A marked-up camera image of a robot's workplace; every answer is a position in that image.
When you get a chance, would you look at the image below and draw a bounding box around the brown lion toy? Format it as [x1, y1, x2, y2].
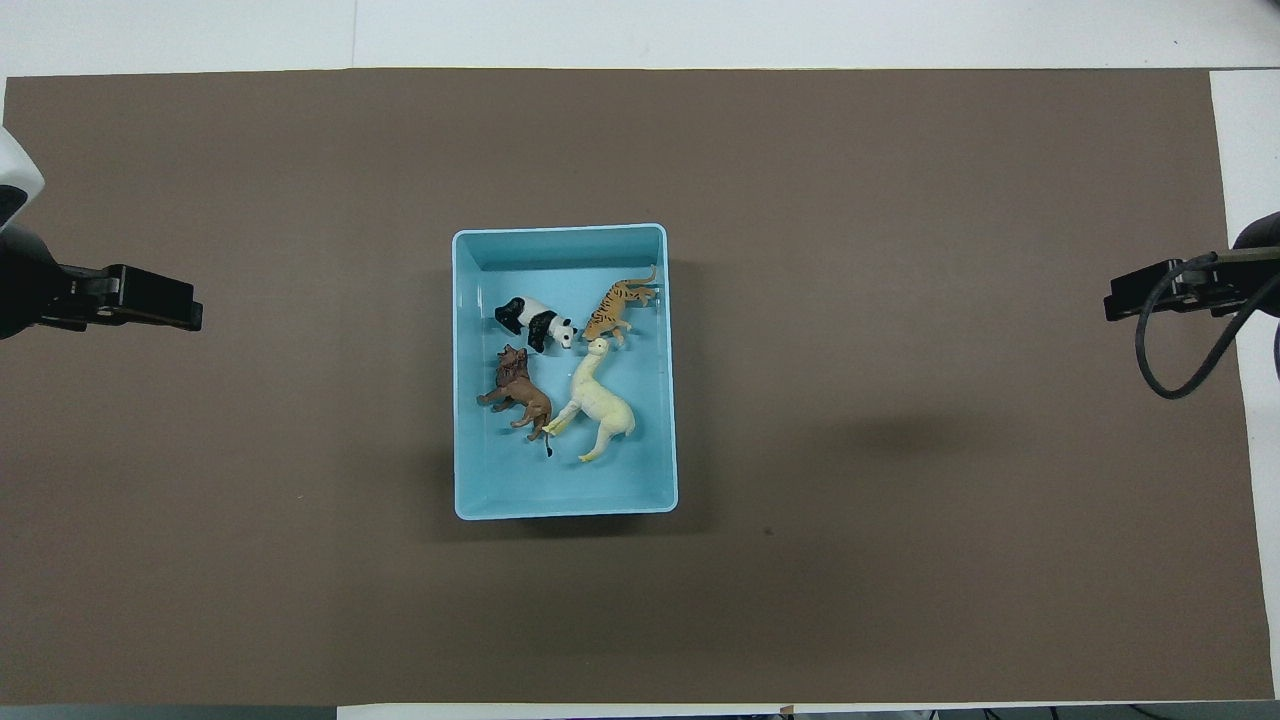
[476, 345, 555, 459]

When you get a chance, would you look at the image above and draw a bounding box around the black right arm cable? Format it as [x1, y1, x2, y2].
[1135, 247, 1280, 401]

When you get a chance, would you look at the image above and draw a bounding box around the cream llama toy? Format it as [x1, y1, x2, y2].
[542, 337, 637, 464]

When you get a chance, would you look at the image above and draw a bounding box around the orange striped tiger toy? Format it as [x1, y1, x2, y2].
[582, 265, 662, 349]

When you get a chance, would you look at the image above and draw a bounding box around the light blue storage box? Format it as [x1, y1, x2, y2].
[452, 223, 679, 522]

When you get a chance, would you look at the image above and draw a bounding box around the black and white panda toy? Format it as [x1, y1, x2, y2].
[494, 296, 580, 355]

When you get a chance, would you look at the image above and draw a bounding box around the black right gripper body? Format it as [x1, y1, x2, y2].
[1104, 257, 1253, 323]

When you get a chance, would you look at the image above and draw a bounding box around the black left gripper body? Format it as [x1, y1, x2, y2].
[40, 263, 204, 333]

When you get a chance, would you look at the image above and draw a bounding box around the brown table mat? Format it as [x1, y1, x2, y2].
[0, 67, 1274, 707]

